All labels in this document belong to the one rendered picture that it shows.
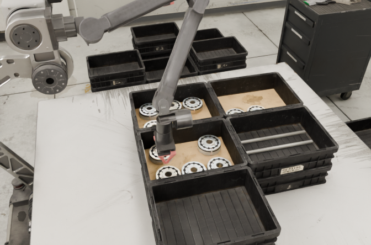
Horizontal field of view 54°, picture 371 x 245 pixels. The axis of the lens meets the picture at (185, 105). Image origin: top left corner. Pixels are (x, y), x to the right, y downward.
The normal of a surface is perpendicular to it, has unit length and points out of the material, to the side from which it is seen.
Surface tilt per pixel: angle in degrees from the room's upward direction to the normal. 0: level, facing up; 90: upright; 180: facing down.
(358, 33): 90
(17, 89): 0
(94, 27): 58
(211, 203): 0
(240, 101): 0
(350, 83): 90
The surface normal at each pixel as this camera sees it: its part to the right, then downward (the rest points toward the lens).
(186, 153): 0.00, -0.79
